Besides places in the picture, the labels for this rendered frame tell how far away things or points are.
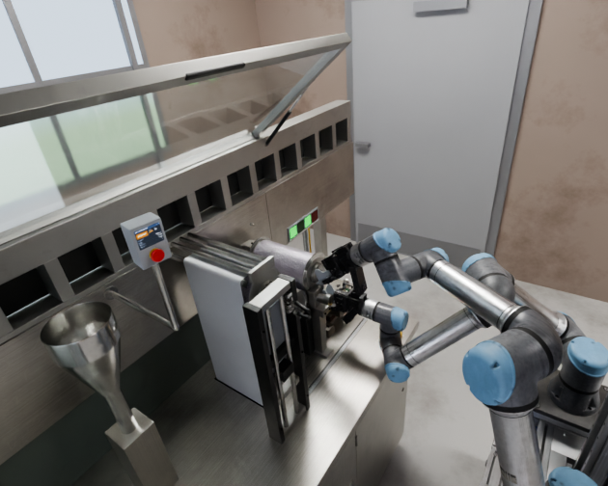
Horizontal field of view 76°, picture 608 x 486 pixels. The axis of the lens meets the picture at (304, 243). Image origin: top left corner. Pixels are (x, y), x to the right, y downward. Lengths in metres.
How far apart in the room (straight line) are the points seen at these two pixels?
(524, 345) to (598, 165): 2.42
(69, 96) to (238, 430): 1.10
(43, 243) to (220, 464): 0.80
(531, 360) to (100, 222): 1.08
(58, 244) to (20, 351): 0.28
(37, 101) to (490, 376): 0.91
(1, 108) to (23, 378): 0.76
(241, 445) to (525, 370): 0.87
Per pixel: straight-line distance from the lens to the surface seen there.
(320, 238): 2.39
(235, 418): 1.46
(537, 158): 3.26
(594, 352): 1.60
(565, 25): 3.10
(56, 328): 1.04
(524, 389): 0.94
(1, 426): 1.30
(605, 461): 1.45
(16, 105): 0.67
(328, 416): 1.42
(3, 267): 1.12
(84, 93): 0.71
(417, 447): 2.44
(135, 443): 1.18
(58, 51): 2.89
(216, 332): 1.35
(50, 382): 1.29
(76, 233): 1.17
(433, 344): 1.33
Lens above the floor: 2.05
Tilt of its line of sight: 30 degrees down
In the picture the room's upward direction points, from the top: 6 degrees counter-clockwise
